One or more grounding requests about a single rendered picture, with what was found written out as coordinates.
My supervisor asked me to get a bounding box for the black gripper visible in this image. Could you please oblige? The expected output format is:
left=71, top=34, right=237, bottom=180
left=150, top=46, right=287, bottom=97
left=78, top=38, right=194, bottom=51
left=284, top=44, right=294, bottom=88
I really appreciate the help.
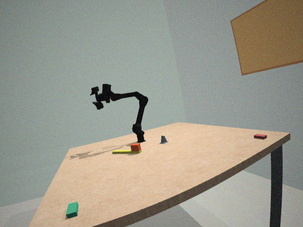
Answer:
left=90, top=87, right=103, bottom=110

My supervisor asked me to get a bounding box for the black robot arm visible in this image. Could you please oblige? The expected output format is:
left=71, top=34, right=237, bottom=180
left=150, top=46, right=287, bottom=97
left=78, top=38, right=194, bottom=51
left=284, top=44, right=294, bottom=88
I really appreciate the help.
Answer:
left=100, top=84, right=148, bottom=143

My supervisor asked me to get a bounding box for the green rectangular block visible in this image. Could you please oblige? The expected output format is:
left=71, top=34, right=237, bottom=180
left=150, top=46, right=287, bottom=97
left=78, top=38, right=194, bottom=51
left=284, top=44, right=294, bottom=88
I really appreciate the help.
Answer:
left=66, top=202, right=79, bottom=218

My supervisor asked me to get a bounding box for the small red block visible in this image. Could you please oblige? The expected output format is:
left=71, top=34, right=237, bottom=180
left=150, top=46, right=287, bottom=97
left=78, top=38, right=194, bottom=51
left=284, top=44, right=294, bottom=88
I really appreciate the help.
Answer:
left=254, top=134, right=267, bottom=140

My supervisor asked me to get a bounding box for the yellow bar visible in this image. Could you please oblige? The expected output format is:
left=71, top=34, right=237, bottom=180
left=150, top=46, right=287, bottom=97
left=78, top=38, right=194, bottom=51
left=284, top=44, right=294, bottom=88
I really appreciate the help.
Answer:
left=112, top=143, right=141, bottom=154

